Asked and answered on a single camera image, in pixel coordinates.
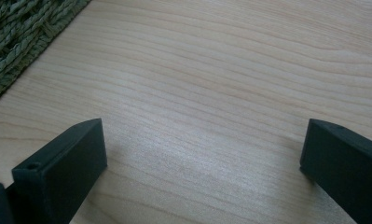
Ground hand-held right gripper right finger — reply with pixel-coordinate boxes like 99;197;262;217
299;118;372;224

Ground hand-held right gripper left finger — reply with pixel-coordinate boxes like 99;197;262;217
6;118;108;224

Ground woven green placemat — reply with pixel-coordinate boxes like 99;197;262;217
0;0;92;108

